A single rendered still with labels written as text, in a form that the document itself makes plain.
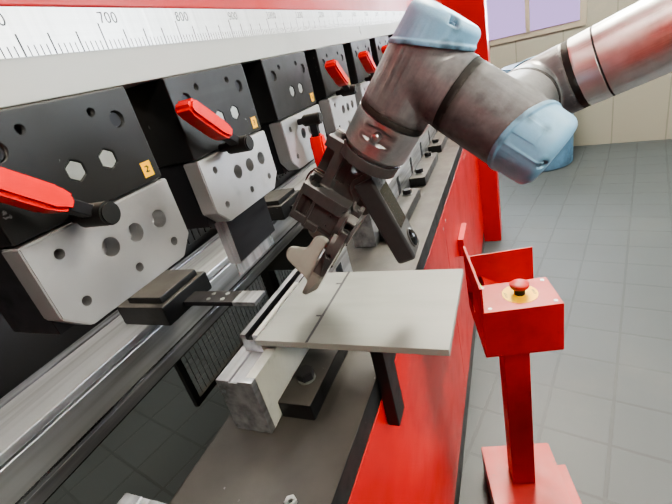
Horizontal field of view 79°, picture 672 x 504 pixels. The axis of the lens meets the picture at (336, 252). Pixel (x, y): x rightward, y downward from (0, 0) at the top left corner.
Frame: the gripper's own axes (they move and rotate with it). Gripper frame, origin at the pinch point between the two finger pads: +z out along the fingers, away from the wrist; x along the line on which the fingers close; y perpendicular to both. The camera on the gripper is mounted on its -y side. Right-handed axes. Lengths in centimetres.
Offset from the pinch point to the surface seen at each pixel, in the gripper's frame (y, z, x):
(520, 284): -35.0, 1.7, -34.8
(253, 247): 10.5, 1.1, 1.0
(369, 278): -6.2, 0.9, -7.2
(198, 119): 17.6, -17.7, 10.7
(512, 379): -51, 26, -37
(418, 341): -14.2, -5.7, 7.3
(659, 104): -156, -34, -399
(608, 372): -109, 45, -98
